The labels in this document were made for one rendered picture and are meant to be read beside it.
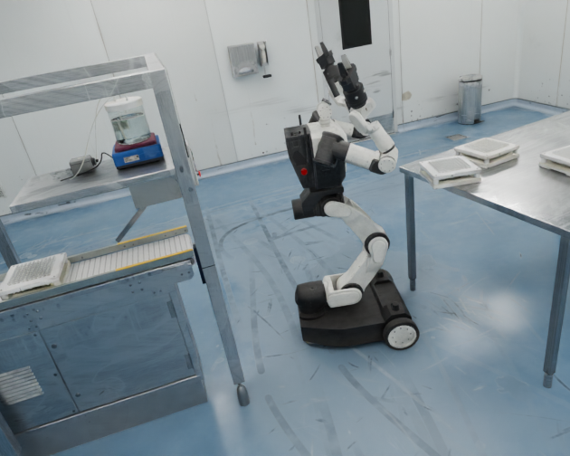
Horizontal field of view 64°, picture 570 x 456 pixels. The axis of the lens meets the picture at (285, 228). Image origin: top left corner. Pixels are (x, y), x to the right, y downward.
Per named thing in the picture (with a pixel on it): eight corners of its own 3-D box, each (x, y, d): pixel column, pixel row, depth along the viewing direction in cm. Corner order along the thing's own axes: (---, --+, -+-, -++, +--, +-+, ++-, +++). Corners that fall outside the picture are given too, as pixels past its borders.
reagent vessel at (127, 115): (152, 132, 204) (139, 90, 196) (153, 139, 191) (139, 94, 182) (117, 139, 201) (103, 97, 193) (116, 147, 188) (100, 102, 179)
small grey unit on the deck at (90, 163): (101, 166, 201) (97, 152, 199) (100, 170, 195) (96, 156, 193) (73, 172, 199) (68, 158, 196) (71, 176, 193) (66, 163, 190)
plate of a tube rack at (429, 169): (461, 157, 256) (461, 154, 255) (481, 172, 234) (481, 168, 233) (418, 165, 256) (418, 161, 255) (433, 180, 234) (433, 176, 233)
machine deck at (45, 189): (170, 153, 217) (168, 146, 215) (176, 176, 184) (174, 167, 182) (33, 185, 205) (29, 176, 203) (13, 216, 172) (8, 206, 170)
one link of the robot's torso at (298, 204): (295, 224, 247) (290, 194, 239) (293, 214, 258) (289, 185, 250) (346, 215, 246) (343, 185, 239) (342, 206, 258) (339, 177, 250)
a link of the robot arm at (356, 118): (354, 112, 194) (371, 137, 198) (366, 99, 196) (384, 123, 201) (345, 115, 199) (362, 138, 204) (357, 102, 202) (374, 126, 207)
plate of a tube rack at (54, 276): (67, 255, 216) (65, 251, 215) (59, 280, 195) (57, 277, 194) (12, 269, 212) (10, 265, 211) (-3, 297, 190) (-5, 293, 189)
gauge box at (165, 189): (180, 190, 225) (169, 151, 217) (182, 197, 216) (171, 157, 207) (136, 201, 221) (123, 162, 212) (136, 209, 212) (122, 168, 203)
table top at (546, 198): (574, 113, 322) (574, 109, 321) (780, 145, 230) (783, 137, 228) (399, 172, 275) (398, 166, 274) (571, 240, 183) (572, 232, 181)
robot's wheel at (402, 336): (377, 343, 258) (397, 318, 251) (375, 337, 262) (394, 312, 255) (406, 355, 263) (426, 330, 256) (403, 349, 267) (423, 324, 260)
